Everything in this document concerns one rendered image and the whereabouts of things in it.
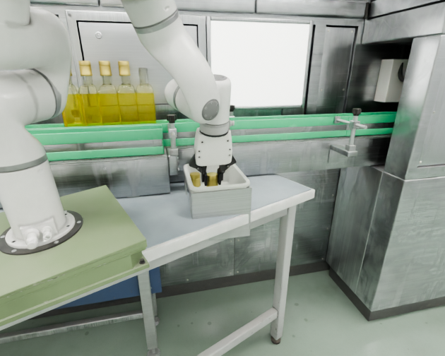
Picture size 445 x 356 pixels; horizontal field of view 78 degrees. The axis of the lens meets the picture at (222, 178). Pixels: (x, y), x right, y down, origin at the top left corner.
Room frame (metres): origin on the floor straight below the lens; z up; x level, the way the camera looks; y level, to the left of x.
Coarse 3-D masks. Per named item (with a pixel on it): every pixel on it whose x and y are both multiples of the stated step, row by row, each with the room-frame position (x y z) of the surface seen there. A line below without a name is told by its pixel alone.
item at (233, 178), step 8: (184, 168) 0.84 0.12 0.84; (192, 168) 0.88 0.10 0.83; (208, 168) 0.89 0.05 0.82; (216, 168) 0.90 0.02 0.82; (232, 168) 0.87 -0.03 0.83; (200, 176) 0.88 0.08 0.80; (224, 176) 0.90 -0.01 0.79; (232, 176) 0.86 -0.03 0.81; (240, 176) 0.78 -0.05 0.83; (192, 184) 0.70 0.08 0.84; (224, 184) 0.87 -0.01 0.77; (232, 184) 0.70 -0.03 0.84; (240, 184) 0.70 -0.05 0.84; (248, 184) 0.71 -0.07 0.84
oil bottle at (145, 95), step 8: (136, 88) 0.95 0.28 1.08; (144, 88) 0.95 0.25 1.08; (152, 88) 0.96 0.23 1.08; (136, 96) 0.94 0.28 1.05; (144, 96) 0.94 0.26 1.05; (152, 96) 0.95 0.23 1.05; (144, 104) 0.94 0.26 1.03; (152, 104) 0.95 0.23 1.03; (144, 112) 0.94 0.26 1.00; (152, 112) 0.95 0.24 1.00; (144, 120) 0.94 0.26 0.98; (152, 120) 0.95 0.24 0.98
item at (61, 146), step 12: (84, 132) 0.80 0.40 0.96; (96, 132) 0.81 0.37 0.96; (108, 132) 0.81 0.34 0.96; (120, 132) 0.82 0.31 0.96; (132, 132) 0.83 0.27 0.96; (144, 132) 0.84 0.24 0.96; (156, 132) 0.85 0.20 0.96; (48, 144) 0.78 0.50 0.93; (60, 144) 0.79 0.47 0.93; (72, 144) 0.79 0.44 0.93; (84, 144) 0.80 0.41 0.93; (96, 144) 0.81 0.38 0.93; (108, 144) 0.82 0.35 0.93; (120, 144) 0.82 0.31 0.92; (132, 144) 0.83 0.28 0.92; (144, 144) 0.84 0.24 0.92; (156, 144) 0.85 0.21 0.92; (48, 156) 0.78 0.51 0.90; (60, 156) 0.78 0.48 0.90; (72, 156) 0.79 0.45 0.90; (84, 156) 0.80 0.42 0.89; (96, 156) 0.80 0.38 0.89; (108, 156) 0.81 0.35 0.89; (120, 156) 0.82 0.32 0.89
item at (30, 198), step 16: (48, 160) 0.52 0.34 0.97; (0, 176) 0.45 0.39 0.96; (16, 176) 0.46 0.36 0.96; (32, 176) 0.47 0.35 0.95; (48, 176) 0.50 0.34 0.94; (0, 192) 0.45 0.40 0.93; (16, 192) 0.45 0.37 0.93; (32, 192) 0.47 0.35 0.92; (48, 192) 0.49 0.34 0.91; (16, 208) 0.45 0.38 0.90; (32, 208) 0.46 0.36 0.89; (48, 208) 0.48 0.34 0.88; (16, 224) 0.46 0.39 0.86; (32, 224) 0.46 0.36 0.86; (48, 224) 0.47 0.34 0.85; (64, 224) 0.51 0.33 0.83; (16, 240) 0.46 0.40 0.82; (32, 240) 0.43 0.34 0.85; (48, 240) 0.46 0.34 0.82
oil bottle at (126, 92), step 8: (120, 88) 0.93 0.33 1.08; (128, 88) 0.94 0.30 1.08; (120, 96) 0.93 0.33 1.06; (128, 96) 0.93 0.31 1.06; (120, 104) 0.93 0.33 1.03; (128, 104) 0.93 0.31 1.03; (136, 104) 0.95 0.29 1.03; (120, 112) 0.93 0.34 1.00; (128, 112) 0.93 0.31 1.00; (136, 112) 0.94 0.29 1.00; (128, 120) 0.93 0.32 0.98; (136, 120) 0.94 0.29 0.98
